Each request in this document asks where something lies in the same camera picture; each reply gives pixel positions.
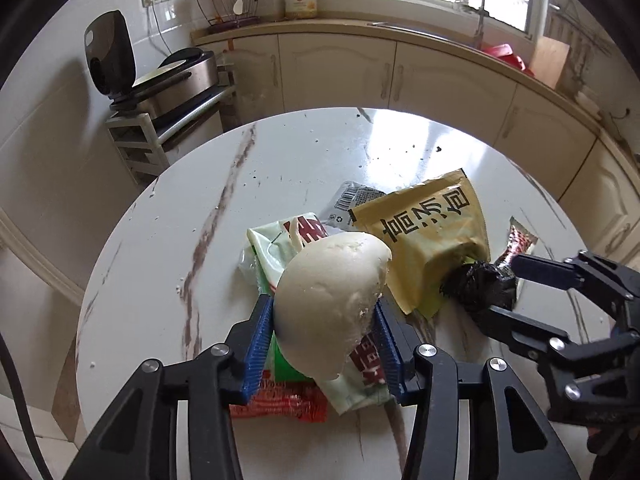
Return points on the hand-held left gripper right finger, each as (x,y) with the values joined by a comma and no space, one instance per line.
(392,360)

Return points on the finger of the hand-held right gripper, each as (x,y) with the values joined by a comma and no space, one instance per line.
(530,337)
(545,271)

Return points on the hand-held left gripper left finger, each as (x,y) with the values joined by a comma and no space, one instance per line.
(257,350)

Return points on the red sausage wrapper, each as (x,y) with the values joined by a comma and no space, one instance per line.
(520,242)

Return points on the black wrapper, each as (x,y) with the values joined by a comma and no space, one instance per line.
(480,285)

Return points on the white steamed bun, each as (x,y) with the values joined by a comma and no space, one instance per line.
(330,300)

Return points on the green white snack wrapper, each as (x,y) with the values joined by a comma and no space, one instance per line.
(270,255)

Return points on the yellow seasoning packet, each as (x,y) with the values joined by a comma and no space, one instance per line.
(430,245)

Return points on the clear barcode wrapper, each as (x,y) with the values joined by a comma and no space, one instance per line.
(350,200)

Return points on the round white marble table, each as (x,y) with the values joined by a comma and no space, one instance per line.
(300,160)

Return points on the wooden cutting board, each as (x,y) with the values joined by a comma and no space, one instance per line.
(550,60)

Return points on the red plastic basin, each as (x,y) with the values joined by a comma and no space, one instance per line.
(505,57)

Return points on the grey metal rack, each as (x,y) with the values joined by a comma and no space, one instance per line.
(135,145)

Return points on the steel faucet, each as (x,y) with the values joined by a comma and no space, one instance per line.
(481,20)

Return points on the black silver rice cooker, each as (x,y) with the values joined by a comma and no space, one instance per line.
(165,80)

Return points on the beige kitchen countertop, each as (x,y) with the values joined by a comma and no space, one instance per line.
(325,27)

